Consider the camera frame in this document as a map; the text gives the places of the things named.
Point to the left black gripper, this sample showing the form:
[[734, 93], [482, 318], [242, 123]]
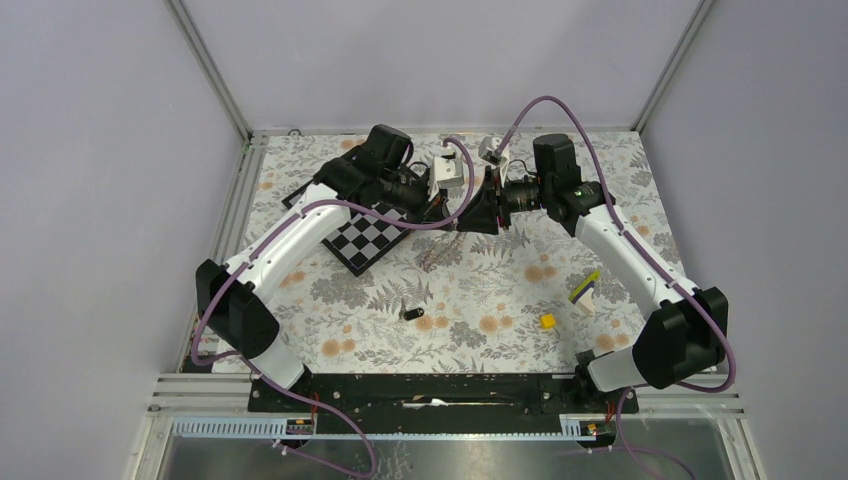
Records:
[[432, 210]]

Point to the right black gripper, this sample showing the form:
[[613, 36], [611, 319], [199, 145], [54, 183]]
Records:
[[490, 202]]

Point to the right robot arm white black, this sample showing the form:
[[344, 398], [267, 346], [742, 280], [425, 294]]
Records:
[[685, 325]]

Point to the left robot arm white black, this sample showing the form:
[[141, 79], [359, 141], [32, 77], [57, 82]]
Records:
[[373, 179]]

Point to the black white chessboard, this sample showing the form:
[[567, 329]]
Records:
[[363, 239]]

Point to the floral table mat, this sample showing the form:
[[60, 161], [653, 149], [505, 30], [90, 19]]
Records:
[[481, 315]]

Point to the yellow cube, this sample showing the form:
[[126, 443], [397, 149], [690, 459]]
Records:
[[547, 321]]

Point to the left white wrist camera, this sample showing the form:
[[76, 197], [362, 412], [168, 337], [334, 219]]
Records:
[[446, 171]]

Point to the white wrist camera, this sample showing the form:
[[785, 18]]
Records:
[[446, 171], [493, 151]]

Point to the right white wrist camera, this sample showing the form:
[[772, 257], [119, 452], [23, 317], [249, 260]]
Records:
[[493, 151]]

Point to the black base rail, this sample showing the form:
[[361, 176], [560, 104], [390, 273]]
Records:
[[350, 397]]

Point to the white cable duct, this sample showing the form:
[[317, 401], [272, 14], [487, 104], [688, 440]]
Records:
[[417, 426]]

